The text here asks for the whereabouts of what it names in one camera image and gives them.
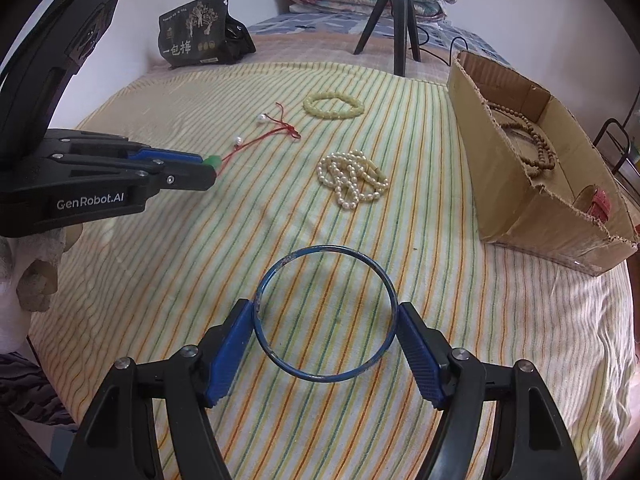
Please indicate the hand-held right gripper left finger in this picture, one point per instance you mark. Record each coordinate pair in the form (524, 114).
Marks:
(231, 350)

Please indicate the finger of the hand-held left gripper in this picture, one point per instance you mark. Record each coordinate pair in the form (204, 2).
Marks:
(190, 178)
(170, 156)

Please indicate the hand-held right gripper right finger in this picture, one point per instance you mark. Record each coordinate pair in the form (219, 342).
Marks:
(420, 355)

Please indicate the blue metal bangle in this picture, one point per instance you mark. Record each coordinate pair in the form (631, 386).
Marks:
(325, 247)

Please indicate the cardboard box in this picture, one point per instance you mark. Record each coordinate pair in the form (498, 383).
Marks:
(500, 185)

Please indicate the person's left hand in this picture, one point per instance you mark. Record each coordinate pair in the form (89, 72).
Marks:
(37, 280)

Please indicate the striped bed sheet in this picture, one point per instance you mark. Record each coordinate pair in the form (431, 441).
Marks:
(150, 260)

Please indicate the black printed snack bag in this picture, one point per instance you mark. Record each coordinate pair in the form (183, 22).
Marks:
(192, 35)

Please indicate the black pouch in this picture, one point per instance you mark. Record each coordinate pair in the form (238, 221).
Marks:
(240, 45)

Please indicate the beige bed mat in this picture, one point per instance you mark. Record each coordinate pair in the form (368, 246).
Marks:
(300, 47)

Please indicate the blue checked bed sheet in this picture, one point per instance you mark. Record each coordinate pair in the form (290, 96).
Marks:
(310, 22)

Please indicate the dark patterned cloth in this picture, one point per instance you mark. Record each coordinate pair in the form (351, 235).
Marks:
(25, 385)

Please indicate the black tripod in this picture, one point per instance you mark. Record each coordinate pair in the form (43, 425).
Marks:
(400, 35)

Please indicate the black metal chair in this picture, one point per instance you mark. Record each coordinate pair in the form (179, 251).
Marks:
(612, 125)

